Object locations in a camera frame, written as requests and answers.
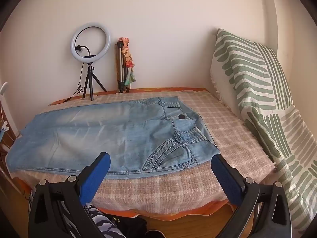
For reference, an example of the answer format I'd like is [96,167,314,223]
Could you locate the camouflage patterned clothing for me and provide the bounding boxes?
[57,198,124,238]

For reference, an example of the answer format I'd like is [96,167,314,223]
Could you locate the folded silver tripod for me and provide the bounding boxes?
[115,42,132,93]

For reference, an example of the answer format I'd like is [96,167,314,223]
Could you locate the ring light on black tripod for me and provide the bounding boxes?
[71,22,112,102]

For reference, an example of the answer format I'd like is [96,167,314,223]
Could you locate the black cable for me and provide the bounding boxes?
[48,62,86,106]

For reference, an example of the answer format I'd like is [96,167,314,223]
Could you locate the beige checked blanket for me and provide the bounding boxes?
[15,89,276,215]

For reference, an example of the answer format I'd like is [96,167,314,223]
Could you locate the green striped white pillow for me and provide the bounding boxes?
[209,28,317,236]

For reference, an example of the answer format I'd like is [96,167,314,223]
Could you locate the light blue denim pants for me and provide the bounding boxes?
[5,96,220,179]

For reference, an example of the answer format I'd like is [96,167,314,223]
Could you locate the colourful floral scarf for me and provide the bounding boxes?
[118,37,137,85]

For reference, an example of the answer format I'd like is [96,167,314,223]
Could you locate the black bag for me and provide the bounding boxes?
[101,213,148,238]

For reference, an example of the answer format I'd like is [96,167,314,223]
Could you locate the orange floral mattress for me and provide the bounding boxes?
[10,87,238,222]

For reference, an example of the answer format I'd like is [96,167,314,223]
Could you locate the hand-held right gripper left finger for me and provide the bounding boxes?
[28,152,111,238]

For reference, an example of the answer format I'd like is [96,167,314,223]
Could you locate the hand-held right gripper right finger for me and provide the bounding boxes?
[211,154,290,238]

